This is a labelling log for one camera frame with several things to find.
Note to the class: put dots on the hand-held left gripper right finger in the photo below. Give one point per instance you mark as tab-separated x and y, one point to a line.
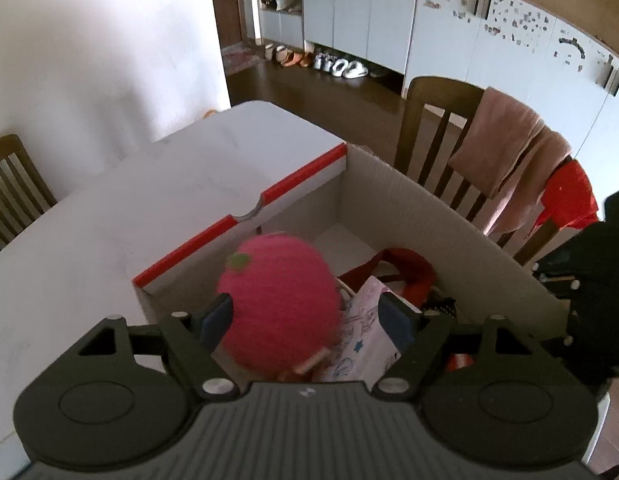
397	319

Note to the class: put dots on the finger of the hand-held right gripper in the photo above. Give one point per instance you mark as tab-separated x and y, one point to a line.
564	262

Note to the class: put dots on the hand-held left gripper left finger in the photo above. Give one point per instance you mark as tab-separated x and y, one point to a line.
217	319

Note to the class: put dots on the white patterned cloth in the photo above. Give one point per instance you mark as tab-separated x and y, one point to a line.
364	320

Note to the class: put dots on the black polka dot cloth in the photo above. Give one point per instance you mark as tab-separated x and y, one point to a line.
439	306

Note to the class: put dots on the red cloth bag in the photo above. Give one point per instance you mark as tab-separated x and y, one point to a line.
414	265

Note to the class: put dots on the pink knitted hat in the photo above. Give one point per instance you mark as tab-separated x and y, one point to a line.
279	300

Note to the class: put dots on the red and white cardboard box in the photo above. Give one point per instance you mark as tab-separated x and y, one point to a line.
424	210

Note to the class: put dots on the red garment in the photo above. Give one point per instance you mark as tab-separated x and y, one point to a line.
569	195

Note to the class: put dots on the pink towel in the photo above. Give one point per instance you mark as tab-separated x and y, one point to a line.
504	145

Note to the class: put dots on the wooden chair with draped towel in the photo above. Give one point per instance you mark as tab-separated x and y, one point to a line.
434	95

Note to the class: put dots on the white sticker-covered cabinet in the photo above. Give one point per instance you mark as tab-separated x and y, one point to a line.
514	55

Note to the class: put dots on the row of shoes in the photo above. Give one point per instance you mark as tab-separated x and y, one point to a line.
339	66

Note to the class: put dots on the patterned doormat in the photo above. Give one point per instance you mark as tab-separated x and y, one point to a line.
239	57

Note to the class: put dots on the wooden dining chair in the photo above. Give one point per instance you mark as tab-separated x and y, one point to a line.
14	149

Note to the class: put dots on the brown entrance door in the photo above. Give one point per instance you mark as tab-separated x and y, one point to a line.
227	0

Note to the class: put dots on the white wall cabinet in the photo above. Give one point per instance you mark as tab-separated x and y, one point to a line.
349	10

